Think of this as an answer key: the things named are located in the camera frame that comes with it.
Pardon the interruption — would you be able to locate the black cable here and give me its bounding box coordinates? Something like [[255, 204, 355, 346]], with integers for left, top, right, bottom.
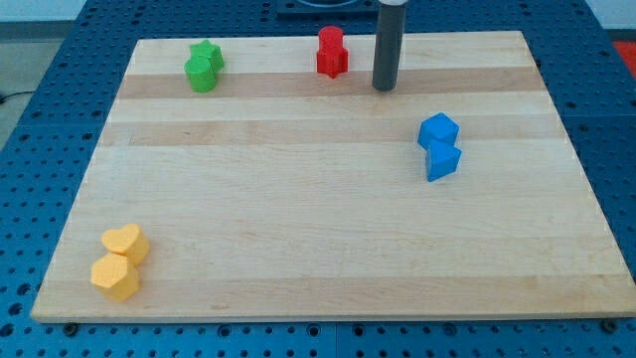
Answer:
[[0, 90, 35, 105]]

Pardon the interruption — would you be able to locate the green cylinder block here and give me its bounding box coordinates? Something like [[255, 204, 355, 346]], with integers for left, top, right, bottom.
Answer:
[[184, 56, 217, 92]]

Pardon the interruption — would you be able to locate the yellow hexagon block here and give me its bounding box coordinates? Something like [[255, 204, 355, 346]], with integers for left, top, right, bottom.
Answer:
[[90, 254, 140, 302]]

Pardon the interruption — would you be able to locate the wooden board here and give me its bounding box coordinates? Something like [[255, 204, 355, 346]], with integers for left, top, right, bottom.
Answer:
[[31, 31, 635, 323]]

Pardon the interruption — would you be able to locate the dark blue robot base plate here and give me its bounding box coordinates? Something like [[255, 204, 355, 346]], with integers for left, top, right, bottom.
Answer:
[[272, 0, 379, 18]]

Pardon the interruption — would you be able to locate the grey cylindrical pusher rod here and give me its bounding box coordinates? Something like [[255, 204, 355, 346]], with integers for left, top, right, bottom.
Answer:
[[372, 0, 407, 91]]

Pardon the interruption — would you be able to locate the blue triangular block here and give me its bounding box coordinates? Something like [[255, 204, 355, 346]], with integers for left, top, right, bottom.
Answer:
[[425, 140, 462, 182]]

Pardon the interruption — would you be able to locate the yellow heart block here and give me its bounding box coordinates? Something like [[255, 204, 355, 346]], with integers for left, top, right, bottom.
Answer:
[[101, 223, 150, 267]]

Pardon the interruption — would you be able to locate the green star block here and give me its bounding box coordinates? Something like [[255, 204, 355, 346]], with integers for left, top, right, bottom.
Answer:
[[190, 39, 225, 73]]

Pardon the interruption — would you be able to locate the red star block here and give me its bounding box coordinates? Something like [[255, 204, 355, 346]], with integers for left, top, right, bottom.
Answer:
[[316, 48, 349, 79]]

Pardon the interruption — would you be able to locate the red cylinder block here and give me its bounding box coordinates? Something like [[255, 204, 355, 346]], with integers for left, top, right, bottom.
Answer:
[[318, 26, 344, 53]]

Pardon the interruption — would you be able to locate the blue cube block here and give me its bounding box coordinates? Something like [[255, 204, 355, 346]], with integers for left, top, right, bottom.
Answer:
[[417, 112, 460, 149]]

